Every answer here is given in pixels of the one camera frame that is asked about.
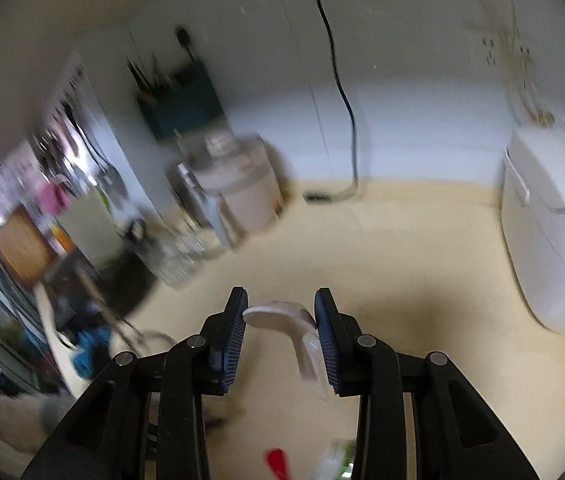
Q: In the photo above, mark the pale pink plastic spoon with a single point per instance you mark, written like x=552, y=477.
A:
x=282, y=317

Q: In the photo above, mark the white cutting board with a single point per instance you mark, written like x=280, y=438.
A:
x=87, y=222

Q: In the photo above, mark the tall clear glass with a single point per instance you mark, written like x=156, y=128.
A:
x=180, y=257

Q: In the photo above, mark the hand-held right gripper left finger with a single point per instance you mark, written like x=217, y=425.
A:
x=230, y=350

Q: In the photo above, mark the teal wall utensil holder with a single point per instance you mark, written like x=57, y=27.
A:
x=182, y=105

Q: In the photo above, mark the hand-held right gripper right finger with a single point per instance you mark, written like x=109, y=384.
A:
x=327, y=345

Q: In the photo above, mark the red plastic spoon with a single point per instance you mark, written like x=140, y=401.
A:
x=277, y=465

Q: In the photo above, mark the white wall socket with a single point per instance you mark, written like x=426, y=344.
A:
x=523, y=56
x=482, y=49

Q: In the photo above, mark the stainless steel canister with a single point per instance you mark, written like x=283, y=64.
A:
x=192, y=200

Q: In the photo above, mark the black pan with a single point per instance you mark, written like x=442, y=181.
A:
x=112, y=280

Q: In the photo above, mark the white rice cooker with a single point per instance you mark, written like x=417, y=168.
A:
x=547, y=230

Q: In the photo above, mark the blue cloth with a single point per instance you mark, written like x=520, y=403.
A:
x=90, y=352

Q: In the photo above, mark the beige electric kettle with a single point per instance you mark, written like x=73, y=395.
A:
x=247, y=185

